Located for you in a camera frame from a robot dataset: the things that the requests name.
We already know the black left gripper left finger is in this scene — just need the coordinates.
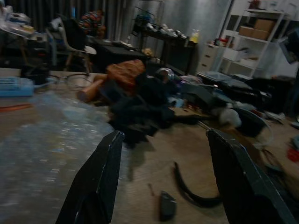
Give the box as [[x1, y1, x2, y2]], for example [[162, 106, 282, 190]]
[[55, 130, 124, 224]]

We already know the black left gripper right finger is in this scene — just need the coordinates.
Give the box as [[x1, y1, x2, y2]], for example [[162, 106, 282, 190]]
[[206, 129, 299, 224]]

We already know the clear bubble wrap sheet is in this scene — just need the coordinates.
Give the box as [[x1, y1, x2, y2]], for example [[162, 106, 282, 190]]
[[0, 91, 131, 224]]

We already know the grey white cloth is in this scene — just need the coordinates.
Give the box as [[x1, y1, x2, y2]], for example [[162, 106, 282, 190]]
[[214, 107, 242, 127]]

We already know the black remote control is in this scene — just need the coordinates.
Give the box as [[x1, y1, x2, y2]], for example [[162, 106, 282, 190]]
[[159, 190, 177, 221]]

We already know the white sneaker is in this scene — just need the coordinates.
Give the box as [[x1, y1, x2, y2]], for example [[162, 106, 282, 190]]
[[265, 112, 286, 122]]

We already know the pile of black clothes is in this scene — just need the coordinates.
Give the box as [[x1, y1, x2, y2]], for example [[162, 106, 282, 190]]
[[108, 72, 178, 143]]

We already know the tan cylinder roll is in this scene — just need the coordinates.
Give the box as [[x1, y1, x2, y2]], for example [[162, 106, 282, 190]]
[[77, 79, 108, 102]]

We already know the open black suitcase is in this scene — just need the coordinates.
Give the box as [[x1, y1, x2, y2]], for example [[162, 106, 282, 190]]
[[198, 71, 293, 113]]

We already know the orange stick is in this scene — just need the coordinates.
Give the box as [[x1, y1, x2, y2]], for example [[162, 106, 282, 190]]
[[0, 104, 33, 111]]

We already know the light blue plastic basket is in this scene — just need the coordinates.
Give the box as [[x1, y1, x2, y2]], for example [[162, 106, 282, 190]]
[[0, 77, 35, 98]]

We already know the low black desk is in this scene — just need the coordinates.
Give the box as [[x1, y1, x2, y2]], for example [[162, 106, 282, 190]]
[[93, 38, 150, 70]]

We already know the white drawer cabinet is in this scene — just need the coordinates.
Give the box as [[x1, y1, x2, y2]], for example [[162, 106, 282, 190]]
[[199, 43, 222, 73]]

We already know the white shelf unit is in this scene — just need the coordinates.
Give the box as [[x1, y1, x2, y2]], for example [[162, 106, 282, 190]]
[[216, 9, 292, 78]]

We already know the black chair with wooden legs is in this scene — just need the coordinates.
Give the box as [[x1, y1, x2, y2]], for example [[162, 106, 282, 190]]
[[45, 15, 98, 73]]

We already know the black rack table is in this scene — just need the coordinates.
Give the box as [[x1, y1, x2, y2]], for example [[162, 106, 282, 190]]
[[133, 23, 197, 75]]

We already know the wide brown cardboard box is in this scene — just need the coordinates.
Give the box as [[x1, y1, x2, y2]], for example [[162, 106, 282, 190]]
[[238, 26, 271, 41]]

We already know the person in striped shirt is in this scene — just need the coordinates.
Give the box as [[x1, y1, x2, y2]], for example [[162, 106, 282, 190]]
[[78, 9, 107, 39]]

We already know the yellow plastic bottle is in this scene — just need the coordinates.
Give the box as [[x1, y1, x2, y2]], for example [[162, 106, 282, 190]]
[[189, 29, 200, 44]]

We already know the small brown cardboard box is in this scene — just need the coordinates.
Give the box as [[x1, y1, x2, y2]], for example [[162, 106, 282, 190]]
[[253, 18, 276, 32]]

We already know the cluttered white table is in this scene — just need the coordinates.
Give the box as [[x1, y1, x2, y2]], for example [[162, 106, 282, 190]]
[[0, 4, 47, 41]]

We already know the black curved strap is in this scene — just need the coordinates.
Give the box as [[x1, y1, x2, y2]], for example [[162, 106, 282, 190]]
[[174, 161, 223, 207]]

